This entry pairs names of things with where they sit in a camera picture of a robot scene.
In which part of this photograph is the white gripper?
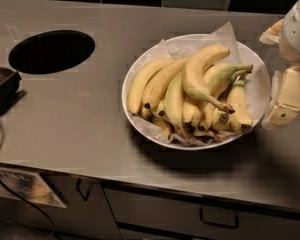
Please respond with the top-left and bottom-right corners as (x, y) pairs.
(259, 0), (300, 130)

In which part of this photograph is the greenish stem yellow banana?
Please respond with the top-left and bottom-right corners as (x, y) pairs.
(183, 63), (253, 128)

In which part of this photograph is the short banana right centre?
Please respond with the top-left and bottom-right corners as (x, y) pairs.
(211, 109), (230, 131)

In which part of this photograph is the white bowl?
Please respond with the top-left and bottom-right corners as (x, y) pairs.
(121, 33), (273, 151)

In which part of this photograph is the grey cabinet drawer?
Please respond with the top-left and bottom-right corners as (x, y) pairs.
(104, 188), (300, 240)

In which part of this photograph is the dark brown container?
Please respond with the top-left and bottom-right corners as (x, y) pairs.
(0, 67), (21, 106)

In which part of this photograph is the label plate on cabinet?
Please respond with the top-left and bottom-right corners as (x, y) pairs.
(0, 168), (66, 208)

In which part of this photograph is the black drawer handle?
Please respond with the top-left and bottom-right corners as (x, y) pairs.
(199, 206), (239, 230)

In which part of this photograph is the black cabinet handle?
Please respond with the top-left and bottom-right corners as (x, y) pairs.
(76, 178), (93, 202)

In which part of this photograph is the black cable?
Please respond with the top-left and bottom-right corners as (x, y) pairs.
(0, 108), (57, 238)

